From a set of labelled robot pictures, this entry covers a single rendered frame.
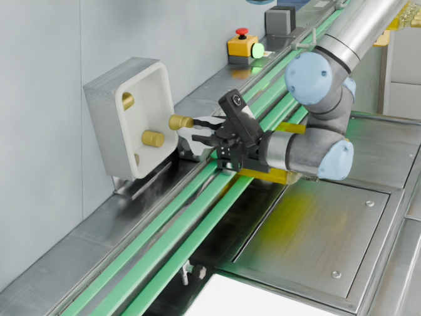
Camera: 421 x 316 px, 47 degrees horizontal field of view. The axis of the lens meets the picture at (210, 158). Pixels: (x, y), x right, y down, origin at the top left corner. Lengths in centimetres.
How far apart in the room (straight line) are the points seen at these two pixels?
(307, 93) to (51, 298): 58
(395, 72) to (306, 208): 625
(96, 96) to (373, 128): 106
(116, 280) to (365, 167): 90
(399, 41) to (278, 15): 568
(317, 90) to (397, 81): 678
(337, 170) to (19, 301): 62
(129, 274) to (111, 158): 27
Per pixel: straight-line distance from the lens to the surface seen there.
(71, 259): 102
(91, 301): 96
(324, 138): 91
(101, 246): 103
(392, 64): 748
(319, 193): 140
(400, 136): 175
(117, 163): 109
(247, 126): 96
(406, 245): 126
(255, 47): 150
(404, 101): 767
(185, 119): 105
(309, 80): 79
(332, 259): 120
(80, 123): 105
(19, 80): 94
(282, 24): 174
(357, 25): 83
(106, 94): 101
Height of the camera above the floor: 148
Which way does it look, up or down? 29 degrees down
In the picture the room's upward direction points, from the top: 102 degrees clockwise
